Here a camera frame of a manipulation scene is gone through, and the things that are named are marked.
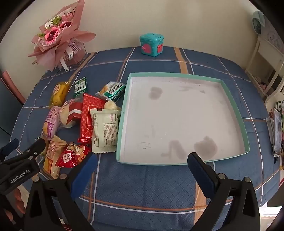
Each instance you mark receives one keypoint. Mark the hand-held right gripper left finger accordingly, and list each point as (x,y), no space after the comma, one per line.
(84,174)

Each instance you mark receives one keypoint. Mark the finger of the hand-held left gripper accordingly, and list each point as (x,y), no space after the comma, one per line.
(10,145)
(35,148)

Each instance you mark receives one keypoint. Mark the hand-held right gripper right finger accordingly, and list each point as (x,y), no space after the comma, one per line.
(199,173)

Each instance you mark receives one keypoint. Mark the orange cream snack packet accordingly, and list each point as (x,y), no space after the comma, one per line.
(53,155)

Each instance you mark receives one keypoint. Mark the red floral snack packet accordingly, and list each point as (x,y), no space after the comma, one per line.
(71,155)

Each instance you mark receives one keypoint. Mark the pink snack packet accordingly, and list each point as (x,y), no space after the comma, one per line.
(52,122)

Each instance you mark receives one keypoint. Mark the cream white snack packet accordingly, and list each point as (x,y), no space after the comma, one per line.
(105,133)

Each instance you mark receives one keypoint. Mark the clear packet with red band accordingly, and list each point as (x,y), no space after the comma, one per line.
(71,113)

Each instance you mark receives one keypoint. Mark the red patterned snack packet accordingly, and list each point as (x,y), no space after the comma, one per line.
(87,117)

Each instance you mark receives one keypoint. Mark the yellow cake packet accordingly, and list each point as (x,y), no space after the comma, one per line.
(58,93)

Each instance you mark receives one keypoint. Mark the teal rimmed white tray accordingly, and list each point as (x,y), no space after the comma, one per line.
(177,115)

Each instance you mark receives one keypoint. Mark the small green snack packet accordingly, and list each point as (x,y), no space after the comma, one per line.
(81,87)

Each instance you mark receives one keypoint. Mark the green white cookie packet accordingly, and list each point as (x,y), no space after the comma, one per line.
(113,91)

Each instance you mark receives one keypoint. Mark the dark blue furniture panel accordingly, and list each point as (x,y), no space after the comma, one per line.
(8,100)

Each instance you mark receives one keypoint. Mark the blue plaid tablecloth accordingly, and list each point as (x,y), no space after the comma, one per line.
(144,191)

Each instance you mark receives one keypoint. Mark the clear plastic pouch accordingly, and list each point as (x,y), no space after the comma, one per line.
(277,128)

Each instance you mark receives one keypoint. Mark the clear vase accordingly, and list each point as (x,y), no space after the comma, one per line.
(77,55)

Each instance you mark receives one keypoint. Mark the pink flower bouquet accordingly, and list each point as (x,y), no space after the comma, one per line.
(55,35)

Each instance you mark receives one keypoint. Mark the white shelf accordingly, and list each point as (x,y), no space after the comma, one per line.
(259,51)

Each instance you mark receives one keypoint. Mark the teal toy box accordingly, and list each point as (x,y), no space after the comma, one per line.
(150,44)

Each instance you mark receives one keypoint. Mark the pale floral cloth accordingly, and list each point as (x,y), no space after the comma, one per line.
(271,35)

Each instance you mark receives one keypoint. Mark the teal round ornament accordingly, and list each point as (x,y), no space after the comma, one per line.
(257,22)

